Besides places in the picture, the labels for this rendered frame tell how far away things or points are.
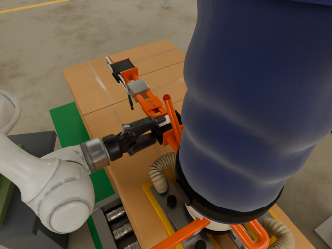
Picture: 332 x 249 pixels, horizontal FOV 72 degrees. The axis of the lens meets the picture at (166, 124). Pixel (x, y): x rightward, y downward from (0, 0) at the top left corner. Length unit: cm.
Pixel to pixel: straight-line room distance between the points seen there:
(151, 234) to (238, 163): 44
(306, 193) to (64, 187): 186
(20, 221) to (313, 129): 102
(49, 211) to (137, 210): 32
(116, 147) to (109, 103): 102
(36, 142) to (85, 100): 57
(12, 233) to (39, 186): 61
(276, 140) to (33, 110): 254
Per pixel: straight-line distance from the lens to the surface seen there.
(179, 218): 67
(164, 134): 68
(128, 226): 117
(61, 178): 50
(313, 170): 226
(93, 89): 181
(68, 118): 245
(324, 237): 200
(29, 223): 109
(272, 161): 33
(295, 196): 206
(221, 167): 36
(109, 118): 156
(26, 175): 51
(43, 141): 129
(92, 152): 65
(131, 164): 81
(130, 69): 93
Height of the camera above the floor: 166
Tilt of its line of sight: 49 degrees down
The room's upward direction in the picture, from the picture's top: straight up
